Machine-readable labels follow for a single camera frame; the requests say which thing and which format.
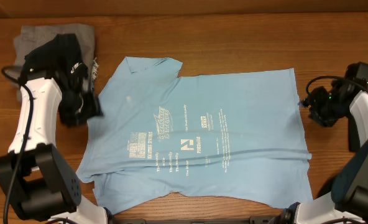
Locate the light blue printed t-shirt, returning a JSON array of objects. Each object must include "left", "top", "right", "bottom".
[{"left": 76, "top": 57, "right": 313, "bottom": 213}]

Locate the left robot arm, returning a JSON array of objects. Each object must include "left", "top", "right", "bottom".
[{"left": 0, "top": 69, "right": 113, "bottom": 223}]

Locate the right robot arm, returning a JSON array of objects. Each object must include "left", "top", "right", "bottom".
[{"left": 269, "top": 62, "right": 368, "bottom": 224}]

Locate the light blue folded garment edge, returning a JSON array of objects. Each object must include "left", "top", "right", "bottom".
[{"left": 88, "top": 57, "right": 99, "bottom": 92}]

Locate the black folded Nike garment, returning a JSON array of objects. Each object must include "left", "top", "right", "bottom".
[{"left": 19, "top": 34, "right": 88, "bottom": 92}]

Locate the grey folded garment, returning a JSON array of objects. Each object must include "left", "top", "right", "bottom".
[{"left": 5, "top": 24, "right": 95, "bottom": 93}]

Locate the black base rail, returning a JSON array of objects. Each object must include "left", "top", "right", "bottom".
[{"left": 109, "top": 216, "right": 275, "bottom": 224}]

